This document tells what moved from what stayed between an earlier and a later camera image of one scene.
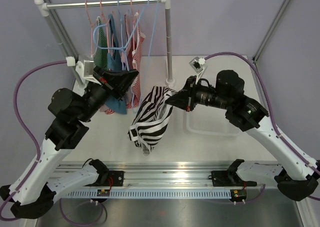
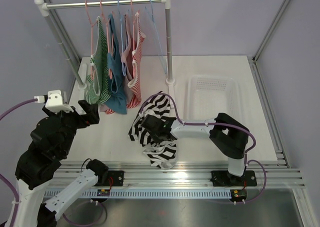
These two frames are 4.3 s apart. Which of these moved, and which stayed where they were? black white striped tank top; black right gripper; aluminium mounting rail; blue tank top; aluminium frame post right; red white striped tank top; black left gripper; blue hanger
Moved: black right gripper; blue hanger; black left gripper; black white striped tank top
Stayed: red white striped tank top; blue tank top; aluminium mounting rail; aluminium frame post right
